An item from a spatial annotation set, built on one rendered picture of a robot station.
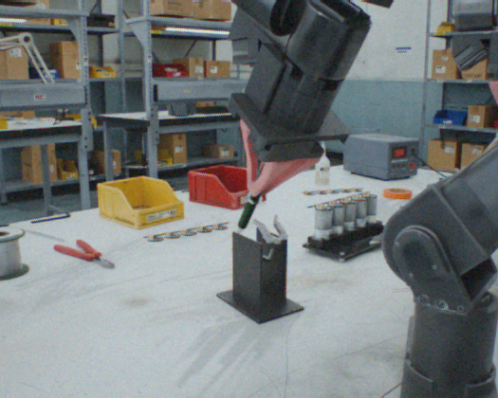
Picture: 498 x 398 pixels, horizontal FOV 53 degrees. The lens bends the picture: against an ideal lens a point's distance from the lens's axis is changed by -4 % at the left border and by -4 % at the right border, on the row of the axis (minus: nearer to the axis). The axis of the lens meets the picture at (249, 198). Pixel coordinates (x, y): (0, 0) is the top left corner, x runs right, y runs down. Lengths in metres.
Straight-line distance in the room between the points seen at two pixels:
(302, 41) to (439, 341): 0.25
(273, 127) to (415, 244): 0.16
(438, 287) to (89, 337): 0.31
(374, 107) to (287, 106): 5.86
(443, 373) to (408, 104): 5.69
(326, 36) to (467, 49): 0.56
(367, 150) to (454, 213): 0.92
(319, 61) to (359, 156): 0.90
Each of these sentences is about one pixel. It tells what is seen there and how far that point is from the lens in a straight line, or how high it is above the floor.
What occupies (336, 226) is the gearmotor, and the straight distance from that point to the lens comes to 0.74.
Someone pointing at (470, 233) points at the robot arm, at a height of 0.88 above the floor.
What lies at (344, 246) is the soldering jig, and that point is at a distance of 0.72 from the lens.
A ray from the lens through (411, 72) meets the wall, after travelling 6.05.
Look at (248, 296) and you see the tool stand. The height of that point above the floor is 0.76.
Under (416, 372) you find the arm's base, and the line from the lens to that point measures 0.43.
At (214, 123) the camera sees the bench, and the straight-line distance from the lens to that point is 3.56.
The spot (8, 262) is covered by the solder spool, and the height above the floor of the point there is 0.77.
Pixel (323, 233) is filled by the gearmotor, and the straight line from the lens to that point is 0.72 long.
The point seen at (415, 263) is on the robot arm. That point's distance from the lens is 0.37.
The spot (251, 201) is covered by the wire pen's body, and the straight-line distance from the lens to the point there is 0.53.
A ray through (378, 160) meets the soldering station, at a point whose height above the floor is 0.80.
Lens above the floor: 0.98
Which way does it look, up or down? 13 degrees down
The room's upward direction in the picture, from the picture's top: straight up
